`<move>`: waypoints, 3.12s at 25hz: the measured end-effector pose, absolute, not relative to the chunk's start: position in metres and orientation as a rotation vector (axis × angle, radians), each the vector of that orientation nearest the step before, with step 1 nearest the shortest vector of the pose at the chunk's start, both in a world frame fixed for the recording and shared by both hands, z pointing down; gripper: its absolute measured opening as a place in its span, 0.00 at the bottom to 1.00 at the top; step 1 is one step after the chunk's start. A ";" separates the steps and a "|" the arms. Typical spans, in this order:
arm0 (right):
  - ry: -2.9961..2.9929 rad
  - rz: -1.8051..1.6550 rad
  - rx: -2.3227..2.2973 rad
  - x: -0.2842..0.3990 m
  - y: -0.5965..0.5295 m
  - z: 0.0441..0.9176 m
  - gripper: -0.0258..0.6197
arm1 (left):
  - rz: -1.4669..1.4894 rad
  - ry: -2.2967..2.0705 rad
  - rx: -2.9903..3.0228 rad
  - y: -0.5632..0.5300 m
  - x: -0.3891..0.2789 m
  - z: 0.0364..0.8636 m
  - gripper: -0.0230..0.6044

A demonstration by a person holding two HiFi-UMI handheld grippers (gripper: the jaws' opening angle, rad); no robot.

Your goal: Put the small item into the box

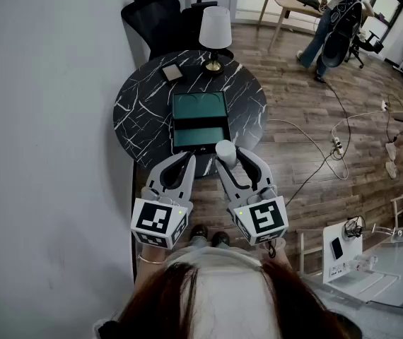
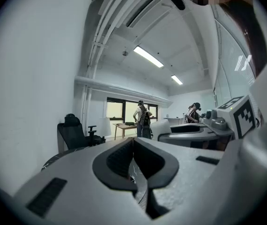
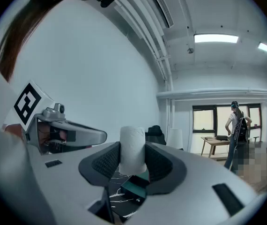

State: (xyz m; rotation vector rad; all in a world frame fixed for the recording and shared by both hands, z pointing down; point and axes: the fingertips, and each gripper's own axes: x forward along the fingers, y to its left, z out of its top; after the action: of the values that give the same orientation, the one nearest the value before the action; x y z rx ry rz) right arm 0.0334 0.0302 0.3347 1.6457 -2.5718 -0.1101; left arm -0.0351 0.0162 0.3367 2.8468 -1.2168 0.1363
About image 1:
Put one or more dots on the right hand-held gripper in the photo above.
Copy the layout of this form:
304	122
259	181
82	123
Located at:
265	221

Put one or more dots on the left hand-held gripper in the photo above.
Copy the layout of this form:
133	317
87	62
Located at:
152	219

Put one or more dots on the white round object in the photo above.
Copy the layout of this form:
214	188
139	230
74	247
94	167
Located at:
225	152

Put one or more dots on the dark green tray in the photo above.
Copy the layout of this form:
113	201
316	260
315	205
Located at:
198	136

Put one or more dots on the person's left forearm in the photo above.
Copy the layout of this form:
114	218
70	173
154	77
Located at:
148	270

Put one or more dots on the person's right forearm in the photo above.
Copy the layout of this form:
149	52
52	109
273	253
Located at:
282	261

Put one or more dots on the person's left black shoe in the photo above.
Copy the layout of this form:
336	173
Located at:
199	231

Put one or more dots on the person's black shoe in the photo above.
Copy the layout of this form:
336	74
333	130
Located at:
220	239
199	231

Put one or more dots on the person's right black shoe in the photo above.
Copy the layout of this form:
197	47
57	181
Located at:
220	239

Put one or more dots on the person's light shirt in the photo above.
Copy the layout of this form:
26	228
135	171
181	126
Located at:
215	256

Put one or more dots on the round black marble table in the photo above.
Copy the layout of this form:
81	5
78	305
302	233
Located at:
141	94

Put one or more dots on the small black framed pad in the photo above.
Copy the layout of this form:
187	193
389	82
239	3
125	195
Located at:
172	72

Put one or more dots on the black smartphone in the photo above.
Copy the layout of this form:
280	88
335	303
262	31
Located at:
336	248

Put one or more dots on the white side stand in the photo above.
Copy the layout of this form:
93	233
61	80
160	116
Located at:
350	260

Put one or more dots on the white shoe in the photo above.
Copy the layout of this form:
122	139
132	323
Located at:
391	150
391	169

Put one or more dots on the white shade brass table lamp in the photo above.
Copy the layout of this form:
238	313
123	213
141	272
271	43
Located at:
215	27

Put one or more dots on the black mesh office chair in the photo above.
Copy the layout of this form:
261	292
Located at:
159	16

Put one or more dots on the black white swivel chair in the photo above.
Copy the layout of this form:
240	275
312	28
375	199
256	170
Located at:
362	49

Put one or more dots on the glass table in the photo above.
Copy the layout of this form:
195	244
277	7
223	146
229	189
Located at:
399	260

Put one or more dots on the light wooden desk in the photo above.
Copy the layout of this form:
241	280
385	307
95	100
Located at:
290	4

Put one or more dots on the dark framed window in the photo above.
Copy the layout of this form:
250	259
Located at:
387	9

